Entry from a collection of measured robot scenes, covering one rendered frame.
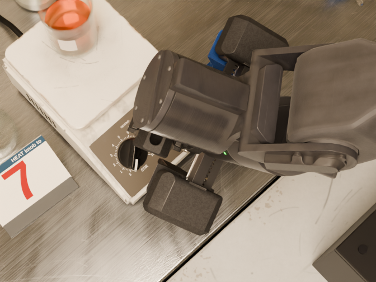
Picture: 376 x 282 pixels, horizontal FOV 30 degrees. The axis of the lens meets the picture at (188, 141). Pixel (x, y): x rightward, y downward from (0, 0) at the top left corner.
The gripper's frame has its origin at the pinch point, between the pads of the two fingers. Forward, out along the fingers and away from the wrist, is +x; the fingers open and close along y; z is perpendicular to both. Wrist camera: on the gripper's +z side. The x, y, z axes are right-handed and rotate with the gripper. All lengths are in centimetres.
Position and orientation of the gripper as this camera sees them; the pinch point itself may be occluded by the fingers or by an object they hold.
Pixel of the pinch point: (196, 121)
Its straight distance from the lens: 65.3
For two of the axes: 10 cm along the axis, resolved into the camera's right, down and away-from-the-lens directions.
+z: -8.3, -4.2, -3.8
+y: -4.2, 9.1, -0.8
